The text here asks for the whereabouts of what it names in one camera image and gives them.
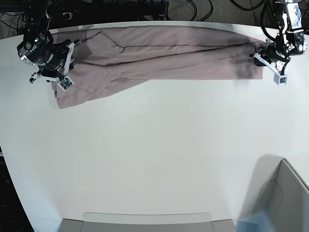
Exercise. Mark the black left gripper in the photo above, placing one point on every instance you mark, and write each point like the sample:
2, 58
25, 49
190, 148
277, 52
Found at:
273, 50

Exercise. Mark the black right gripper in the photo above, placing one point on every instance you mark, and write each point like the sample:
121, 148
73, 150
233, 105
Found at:
54, 59

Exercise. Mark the pink T-shirt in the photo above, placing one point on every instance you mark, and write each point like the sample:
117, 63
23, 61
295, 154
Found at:
111, 60

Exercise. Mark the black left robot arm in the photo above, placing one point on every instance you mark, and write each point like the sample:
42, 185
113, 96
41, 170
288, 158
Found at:
289, 40

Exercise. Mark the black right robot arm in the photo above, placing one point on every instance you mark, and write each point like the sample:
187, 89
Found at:
39, 17

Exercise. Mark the grey bin right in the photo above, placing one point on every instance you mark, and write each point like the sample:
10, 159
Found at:
286, 199

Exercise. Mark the blue translucent object corner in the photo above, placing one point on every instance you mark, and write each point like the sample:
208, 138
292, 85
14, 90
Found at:
260, 221

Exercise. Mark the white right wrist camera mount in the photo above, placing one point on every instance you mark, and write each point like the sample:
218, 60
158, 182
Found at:
63, 82

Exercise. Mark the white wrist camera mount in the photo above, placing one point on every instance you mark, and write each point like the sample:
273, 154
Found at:
270, 68
63, 82

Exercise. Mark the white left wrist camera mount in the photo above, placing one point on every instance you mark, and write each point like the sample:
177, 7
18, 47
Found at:
270, 68

